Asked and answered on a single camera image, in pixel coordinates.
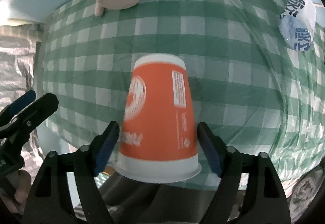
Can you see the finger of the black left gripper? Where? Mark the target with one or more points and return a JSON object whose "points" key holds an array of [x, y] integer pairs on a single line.
{"points": [[31, 116], [15, 107]]}

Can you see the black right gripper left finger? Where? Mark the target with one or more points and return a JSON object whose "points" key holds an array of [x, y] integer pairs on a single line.
{"points": [[49, 198]]}

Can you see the orange paper cup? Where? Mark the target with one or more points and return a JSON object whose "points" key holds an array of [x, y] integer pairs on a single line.
{"points": [[158, 139]]}

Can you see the person's left hand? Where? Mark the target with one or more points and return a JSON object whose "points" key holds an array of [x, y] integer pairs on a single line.
{"points": [[22, 183]]}

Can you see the silver foil curtain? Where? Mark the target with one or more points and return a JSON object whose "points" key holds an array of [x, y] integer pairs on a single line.
{"points": [[17, 56]]}

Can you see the green checkered tablecloth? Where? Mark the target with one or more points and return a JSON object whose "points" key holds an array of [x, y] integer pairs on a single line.
{"points": [[246, 83]]}

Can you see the clear plastic water bottle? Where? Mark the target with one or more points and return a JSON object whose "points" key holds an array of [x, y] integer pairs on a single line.
{"points": [[298, 23]]}

